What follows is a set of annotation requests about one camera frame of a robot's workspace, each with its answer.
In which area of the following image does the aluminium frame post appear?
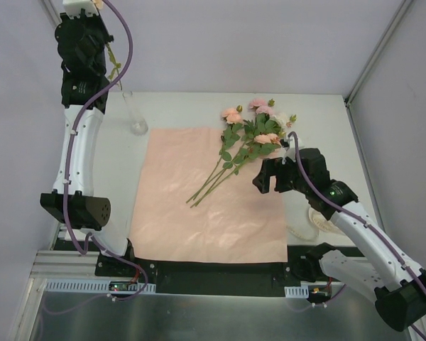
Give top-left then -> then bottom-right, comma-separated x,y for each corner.
344,0 -> 415,108
39,0 -> 106,104

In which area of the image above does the peach flower stem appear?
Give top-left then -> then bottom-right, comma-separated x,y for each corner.
92,0 -> 124,90

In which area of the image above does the clear glass vase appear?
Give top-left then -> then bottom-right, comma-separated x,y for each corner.
122,92 -> 148,136

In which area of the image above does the pink wrapping paper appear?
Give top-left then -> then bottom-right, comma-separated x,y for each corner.
129,128 -> 288,264

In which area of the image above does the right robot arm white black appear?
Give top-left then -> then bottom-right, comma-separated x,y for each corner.
253,148 -> 426,331

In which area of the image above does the white cable duct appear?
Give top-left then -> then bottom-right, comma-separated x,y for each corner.
284,283 -> 332,299
45,278 -> 156,295

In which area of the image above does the shiny metal front panel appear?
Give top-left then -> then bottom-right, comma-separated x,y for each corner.
30,288 -> 411,340

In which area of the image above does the right aluminium frame post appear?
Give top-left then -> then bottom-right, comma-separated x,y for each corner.
344,0 -> 415,108

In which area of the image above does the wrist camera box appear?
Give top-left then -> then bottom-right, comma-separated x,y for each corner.
62,0 -> 99,18
280,137 -> 296,165

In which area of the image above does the left white cable duct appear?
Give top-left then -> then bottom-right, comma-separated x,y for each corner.
45,278 -> 156,295

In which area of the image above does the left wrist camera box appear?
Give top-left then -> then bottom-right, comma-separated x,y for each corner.
62,0 -> 99,18

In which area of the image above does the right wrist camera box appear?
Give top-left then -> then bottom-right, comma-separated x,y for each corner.
280,137 -> 296,165

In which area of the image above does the left aluminium frame post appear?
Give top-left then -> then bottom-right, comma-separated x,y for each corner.
39,0 -> 106,104

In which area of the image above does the right white cable duct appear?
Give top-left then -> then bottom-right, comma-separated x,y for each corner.
284,283 -> 332,299

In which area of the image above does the front aluminium rail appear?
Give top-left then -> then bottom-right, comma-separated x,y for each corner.
30,249 -> 100,278

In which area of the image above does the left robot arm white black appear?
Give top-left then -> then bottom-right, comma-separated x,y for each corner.
40,9 -> 136,276

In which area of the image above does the pink artificial flower bouquet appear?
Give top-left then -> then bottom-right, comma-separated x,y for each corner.
187,98 -> 297,207

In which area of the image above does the cream ribbon gold lettering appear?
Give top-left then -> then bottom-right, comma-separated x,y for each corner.
286,208 -> 344,242

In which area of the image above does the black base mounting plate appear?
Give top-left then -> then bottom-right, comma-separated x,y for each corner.
53,238 -> 370,298

